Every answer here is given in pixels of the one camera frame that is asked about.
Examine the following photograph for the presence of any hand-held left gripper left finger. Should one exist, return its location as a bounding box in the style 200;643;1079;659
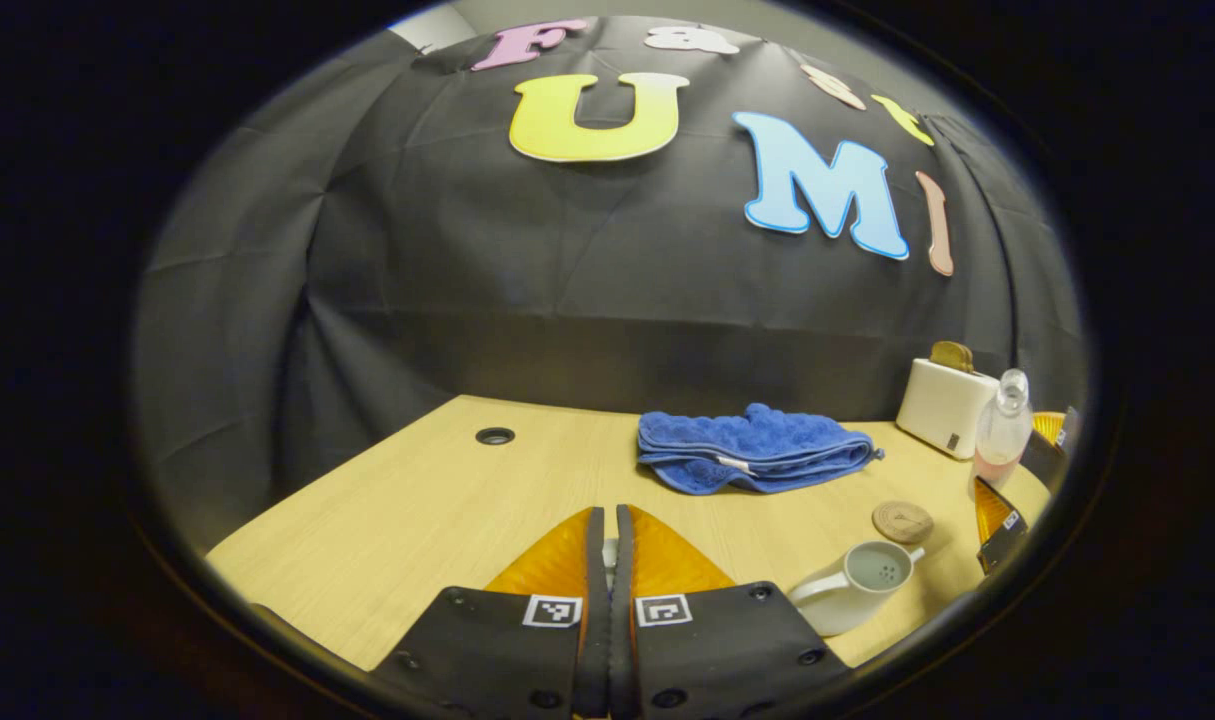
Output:
372;507;608;719

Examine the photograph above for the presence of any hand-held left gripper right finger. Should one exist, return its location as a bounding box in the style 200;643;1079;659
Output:
612;504;853;719

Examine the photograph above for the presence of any clear plastic water bottle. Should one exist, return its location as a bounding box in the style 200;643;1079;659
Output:
970;368;1034;496

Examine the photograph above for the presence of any round cork coaster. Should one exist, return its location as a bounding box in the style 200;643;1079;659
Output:
872;500;935;545

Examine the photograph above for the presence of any white ceramic teacup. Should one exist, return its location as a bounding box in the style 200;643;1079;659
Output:
787;541;926;637

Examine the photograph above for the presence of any white toaster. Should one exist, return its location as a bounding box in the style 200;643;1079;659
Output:
895;358;1000;461

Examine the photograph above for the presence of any blue folded towel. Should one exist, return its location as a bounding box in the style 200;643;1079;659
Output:
637;403;885;496

